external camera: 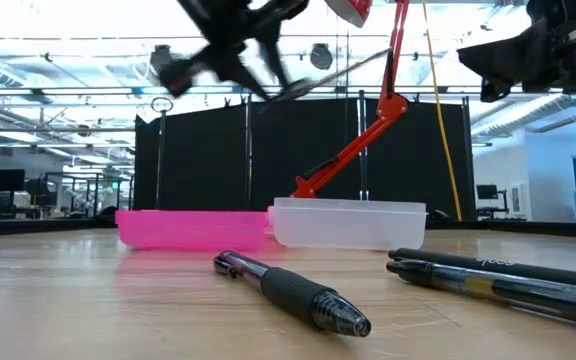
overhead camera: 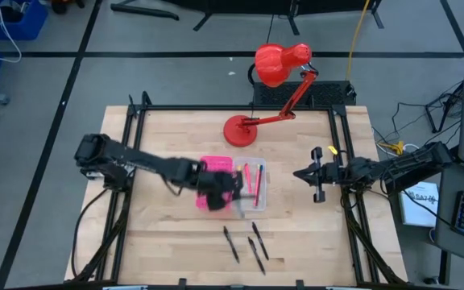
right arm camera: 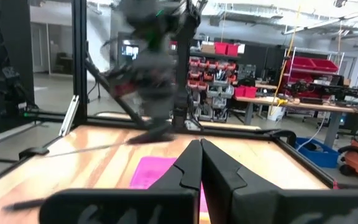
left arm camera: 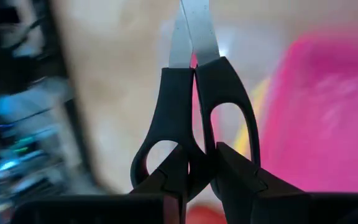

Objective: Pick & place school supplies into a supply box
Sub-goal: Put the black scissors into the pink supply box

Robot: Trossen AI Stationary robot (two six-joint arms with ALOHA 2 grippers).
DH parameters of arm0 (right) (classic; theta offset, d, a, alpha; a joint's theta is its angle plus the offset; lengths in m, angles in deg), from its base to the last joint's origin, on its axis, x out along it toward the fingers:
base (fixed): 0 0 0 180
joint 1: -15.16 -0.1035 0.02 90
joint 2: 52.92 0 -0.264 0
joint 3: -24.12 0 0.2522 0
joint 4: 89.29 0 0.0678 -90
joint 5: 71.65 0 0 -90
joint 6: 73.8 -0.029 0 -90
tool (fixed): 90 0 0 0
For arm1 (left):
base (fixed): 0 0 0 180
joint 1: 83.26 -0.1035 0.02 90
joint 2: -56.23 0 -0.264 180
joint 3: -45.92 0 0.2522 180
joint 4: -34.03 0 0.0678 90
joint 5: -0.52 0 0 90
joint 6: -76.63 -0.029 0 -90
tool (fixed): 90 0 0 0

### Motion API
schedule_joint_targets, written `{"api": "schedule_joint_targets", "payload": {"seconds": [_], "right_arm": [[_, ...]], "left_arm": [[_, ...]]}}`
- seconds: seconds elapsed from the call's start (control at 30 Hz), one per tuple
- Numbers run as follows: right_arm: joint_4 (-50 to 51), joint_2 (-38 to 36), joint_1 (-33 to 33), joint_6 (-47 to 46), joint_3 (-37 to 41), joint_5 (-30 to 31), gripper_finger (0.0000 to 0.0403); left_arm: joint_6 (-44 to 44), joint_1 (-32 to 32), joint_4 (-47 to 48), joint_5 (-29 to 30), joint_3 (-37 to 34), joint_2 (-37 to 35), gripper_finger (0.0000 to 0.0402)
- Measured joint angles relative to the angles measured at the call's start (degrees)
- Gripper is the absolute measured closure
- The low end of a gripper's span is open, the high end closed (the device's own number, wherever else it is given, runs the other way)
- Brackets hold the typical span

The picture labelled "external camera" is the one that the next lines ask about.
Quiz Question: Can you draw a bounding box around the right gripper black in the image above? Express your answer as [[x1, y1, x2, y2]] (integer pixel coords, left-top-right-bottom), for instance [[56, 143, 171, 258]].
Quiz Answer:
[[456, 0, 576, 104]]

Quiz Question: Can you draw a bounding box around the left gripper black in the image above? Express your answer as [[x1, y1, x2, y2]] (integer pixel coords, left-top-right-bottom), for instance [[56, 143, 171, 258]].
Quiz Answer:
[[157, 0, 312, 100]]

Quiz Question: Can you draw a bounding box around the pink plastic box lid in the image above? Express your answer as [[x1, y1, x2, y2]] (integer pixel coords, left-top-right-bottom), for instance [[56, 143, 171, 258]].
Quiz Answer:
[[115, 209, 272, 252]]

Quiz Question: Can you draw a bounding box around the translucent white supply box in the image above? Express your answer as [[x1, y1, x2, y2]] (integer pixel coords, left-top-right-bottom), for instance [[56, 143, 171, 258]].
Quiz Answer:
[[267, 196, 428, 251]]

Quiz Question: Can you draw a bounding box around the black marker pen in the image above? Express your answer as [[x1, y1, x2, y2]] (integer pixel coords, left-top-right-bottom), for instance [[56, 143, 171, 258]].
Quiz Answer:
[[387, 247, 576, 292]]

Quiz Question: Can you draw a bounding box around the black pen yellow band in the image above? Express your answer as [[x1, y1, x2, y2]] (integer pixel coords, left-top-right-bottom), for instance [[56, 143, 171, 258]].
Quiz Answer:
[[385, 259, 576, 334]]

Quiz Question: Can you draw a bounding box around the pen with black rubber grip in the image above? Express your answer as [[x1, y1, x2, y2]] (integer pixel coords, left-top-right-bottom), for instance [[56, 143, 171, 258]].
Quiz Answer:
[[212, 250, 373, 339]]

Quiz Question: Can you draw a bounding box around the red desk lamp head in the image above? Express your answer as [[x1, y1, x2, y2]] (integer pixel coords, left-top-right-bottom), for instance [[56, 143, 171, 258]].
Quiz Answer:
[[322, 0, 373, 30]]

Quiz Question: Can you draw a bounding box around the black partition screen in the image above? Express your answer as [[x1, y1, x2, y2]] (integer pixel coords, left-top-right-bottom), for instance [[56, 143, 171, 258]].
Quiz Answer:
[[133, 96, 477, 222]]

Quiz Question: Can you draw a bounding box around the small dark computer monitor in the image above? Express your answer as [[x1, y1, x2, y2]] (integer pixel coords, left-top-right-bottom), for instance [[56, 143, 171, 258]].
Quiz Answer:
[[475, 184, 500, 201]]

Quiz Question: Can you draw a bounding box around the silver ceiling air duct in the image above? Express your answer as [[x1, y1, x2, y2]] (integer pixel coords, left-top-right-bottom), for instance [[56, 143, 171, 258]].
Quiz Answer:
[[470, 93, 576, 139]]

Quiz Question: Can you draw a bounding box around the black ceiling cable reel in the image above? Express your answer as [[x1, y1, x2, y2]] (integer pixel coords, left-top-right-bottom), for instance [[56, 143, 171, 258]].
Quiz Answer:
[[148, 44, 175, 74], [309, 43, 335, 72]]

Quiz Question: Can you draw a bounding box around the yellow hanging cable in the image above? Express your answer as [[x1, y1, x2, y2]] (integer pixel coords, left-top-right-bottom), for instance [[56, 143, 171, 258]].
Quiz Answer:
[[420, 0, 464, 223]]

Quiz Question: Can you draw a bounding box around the overhead aluminium frame beam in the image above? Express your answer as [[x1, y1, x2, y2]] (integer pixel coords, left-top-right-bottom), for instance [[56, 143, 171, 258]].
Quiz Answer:
[[0, 85, 494, 97]]

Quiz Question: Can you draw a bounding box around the metal pole with ring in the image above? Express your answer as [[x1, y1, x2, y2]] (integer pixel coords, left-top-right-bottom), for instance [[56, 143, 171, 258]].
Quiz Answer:
[[149, 96, 175, 211]]

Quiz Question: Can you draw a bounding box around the background black metal frame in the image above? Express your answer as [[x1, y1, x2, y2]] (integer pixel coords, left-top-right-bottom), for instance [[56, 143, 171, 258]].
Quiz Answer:
[[42, 172, 135, 219]]

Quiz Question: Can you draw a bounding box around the black table edge rail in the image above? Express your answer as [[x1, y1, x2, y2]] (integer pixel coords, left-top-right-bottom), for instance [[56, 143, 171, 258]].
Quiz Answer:
[[0, 215, 576, 240]]

